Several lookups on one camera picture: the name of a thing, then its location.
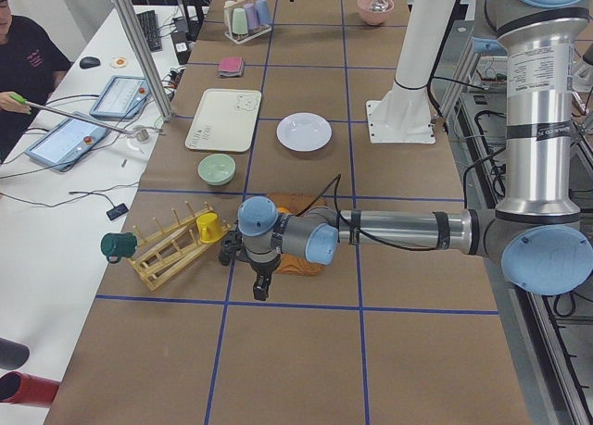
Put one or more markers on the black computer mouse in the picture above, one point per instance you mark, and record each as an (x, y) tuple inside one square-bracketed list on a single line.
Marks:
[(89, 62)]

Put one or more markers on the white round plate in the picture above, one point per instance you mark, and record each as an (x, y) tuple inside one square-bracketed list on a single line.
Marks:
[(304, 132)]

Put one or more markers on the metal spoon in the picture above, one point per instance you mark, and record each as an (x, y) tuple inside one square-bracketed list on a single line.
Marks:
[(379, 6)]

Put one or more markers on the cream bear tray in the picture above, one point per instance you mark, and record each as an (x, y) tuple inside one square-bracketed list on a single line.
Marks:
[(225, 121)]

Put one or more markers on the yellow mug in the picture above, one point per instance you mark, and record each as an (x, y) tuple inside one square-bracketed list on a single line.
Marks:
[(210, 228)]

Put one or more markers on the aluminium frame post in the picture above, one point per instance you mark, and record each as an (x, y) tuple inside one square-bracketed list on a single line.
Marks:
[(133, 31)]

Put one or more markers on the green cup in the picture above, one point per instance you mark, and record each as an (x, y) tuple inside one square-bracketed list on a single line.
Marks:
[(239, 23)]

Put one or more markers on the wooden cutting board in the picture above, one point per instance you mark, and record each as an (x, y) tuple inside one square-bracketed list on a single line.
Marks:
[(293, 260)]

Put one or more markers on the light green bowl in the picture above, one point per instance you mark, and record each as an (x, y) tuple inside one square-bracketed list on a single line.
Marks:
[(216, 169)]

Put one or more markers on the far teach pendant tablet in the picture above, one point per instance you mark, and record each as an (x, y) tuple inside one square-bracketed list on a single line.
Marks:
[(122, 98)]

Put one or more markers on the blue cup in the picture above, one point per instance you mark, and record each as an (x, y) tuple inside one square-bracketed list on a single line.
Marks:
[(263, 12)]

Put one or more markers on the red tube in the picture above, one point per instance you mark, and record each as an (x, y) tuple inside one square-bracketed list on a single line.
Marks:
[(28, 390)]

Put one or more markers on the black keyboard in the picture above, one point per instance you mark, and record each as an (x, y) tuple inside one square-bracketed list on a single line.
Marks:
[(148, 22)]

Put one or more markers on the dark grey tube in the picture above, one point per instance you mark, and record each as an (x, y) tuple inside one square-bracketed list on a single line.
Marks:
[(13, 355)]

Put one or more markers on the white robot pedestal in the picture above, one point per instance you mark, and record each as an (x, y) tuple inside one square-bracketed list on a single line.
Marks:
[(403, 116)]

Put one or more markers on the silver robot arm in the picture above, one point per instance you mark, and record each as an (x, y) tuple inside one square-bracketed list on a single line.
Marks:
[(533, 232)]

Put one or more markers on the white cup rack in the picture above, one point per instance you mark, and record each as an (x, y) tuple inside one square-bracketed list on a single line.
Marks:
[(229, 6)]

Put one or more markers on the small metal cylinder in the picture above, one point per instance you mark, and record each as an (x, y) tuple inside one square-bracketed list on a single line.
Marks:
[(140, 134)]

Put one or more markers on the near teach pendant tablet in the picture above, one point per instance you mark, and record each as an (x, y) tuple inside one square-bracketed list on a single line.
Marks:
[(66, 144)]

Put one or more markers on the teach pendant tablet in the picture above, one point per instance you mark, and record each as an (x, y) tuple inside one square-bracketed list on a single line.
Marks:
[(66, 144), (122, 98)]

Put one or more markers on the pink bowl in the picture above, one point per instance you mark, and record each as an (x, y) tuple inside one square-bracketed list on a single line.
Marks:
[(371, 18)]

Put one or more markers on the round orange white coaster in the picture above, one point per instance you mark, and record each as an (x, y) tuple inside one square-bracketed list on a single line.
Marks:
[(118, 62)]

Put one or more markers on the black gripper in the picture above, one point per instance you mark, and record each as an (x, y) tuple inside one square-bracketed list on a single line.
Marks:
[(262, 270)]

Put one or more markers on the green handled metal rod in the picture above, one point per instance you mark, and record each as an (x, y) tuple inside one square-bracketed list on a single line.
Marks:
[(81, 117)]

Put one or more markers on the pink and grey cloths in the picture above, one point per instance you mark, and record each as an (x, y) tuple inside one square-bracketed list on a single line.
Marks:
[(231, 67)]

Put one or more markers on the small black device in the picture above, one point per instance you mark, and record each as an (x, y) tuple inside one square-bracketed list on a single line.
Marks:
[(117, 211)]

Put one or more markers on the dark green mug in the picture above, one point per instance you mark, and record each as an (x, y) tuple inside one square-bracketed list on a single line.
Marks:
[(115, 246)]

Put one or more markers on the purple cup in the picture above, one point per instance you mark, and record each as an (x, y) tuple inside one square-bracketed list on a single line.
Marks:
[(251, 16)]

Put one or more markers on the wooden mug rack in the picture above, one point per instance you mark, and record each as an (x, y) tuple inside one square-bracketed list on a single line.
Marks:
[(169, 249)]

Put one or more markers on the person in black shirt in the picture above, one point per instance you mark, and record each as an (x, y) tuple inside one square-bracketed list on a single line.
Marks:
[(31, 66)]

